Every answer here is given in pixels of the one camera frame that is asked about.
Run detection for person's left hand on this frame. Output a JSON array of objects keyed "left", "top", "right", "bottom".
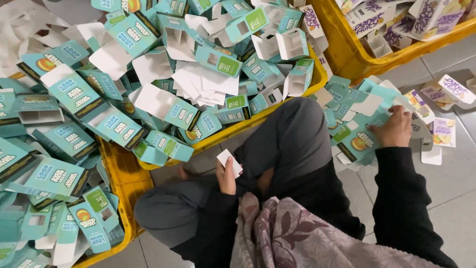
[{"left": 216, "top": 156, "right": 244, "bottom": 196}]

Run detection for person's right hand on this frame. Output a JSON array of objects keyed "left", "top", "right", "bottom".
[{"left": 367, "top": 105, "right": 414, "bottom": 149}]

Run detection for small white card piece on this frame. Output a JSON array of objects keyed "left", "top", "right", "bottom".
[{"left": 217, "top": 149, "right": 244, "bottom": 179}]

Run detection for teal carton orange print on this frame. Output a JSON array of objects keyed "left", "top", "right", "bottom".
[{"left": 336, "top": 111, "right": 391, "bottom": 163}]

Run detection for flat white purple fruit carton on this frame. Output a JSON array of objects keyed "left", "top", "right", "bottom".
[
  {"left": 404, "top": 89, "right": 436, "bottom": 124},
  {"left": 432, "top": 117, "right": 457, "bottom": 148}
]

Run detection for yellow plastic crate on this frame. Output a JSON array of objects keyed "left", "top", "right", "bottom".
[
  {"left": 137, "top": 45, "right": 329, "bottom": 171},
  {"left": 71, "top": 137, "right": 155, "bottom": 268},
  {"left": 308, "top": 0, "right": 476, "bottom": 76}
]

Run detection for pile of flat teal blanks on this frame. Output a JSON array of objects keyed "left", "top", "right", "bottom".
[{"left": 319, "top": 75, "right": 419, "bottom": 172}]

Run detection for folded white purple fruit carton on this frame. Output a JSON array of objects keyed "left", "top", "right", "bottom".
[{"left": 420, "top": 74, "right": 476, "bottom": 111}]

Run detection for person's grey trousered legs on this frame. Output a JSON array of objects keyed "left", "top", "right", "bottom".
[{"left": 133, "top": 97, "right": 367, "bottom": 257}]

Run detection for floral grey pink scarf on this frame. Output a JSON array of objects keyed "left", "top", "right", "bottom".
[{"left": 230, "top": 192, "right": 445, "bottom": 268}]

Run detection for heap of purple print cartons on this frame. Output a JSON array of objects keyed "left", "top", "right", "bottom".
[{"left": 335, "top": 0, "right": 476, "bottom": 58}]

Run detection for heap of folded teal cartons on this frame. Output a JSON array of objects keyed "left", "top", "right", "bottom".
[
  {"left": 0, "top": 76, "right": 127, "bottom": 268},
  {"left": 17, "top": 0, "right": 328, "bottom": 168}
]

